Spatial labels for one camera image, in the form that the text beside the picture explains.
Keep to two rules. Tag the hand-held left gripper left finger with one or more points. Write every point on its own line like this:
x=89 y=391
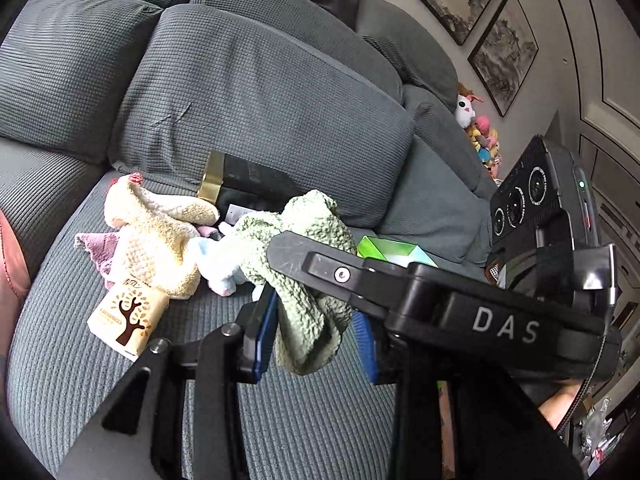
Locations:
x=265 y=332

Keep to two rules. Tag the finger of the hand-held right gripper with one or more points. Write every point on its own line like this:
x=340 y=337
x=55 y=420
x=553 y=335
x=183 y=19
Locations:
x=320 y=265

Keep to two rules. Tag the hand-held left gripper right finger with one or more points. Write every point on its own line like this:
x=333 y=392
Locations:
x=367 y=355

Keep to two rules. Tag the green fuzzy cloth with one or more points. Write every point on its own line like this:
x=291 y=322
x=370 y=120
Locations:
x=305 y=320

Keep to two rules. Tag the cream fuzzy cloth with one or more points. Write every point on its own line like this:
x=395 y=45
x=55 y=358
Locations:
x=150 y=240

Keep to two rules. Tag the person's right forearm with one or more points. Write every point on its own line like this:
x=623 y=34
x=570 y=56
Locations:
x=557 y=405

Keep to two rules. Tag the light blue soft cloth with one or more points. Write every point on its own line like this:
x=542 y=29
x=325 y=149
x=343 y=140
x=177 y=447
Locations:
x=217 y=265

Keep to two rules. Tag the green tissue box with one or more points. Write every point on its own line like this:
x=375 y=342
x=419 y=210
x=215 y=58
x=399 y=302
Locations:
x=387 y=252

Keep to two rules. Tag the black box with gold band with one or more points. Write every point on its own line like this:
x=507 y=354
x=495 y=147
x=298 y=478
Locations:
x=250 y=180

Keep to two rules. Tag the small grey sofa cushion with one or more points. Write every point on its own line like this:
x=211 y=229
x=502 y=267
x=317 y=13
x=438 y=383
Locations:
x=440 y=200

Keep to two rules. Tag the tree print tissue packet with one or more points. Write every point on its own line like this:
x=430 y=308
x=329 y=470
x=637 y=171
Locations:
x=127 y=317

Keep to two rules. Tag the large grey sofa cushion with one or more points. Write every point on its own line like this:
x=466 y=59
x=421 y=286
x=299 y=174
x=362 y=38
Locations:
x=260 y=100

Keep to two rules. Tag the purple microfiber cloth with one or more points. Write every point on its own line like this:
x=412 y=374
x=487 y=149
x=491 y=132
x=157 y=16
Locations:
x=100 y=252

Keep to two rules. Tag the pile of colourful plush toys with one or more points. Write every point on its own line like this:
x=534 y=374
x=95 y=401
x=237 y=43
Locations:
x=485 y=142

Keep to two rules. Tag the grey sofa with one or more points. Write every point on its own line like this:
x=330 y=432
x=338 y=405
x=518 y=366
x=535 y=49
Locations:
x=75 y=360

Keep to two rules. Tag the red and white knitted toy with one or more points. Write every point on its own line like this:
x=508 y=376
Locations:
x=135 y=178

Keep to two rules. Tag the white owl plush toy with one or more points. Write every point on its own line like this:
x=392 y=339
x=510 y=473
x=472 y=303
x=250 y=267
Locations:
x=466 y=107

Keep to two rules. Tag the grey sofa back cushion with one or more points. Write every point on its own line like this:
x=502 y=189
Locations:
x=70 y=65

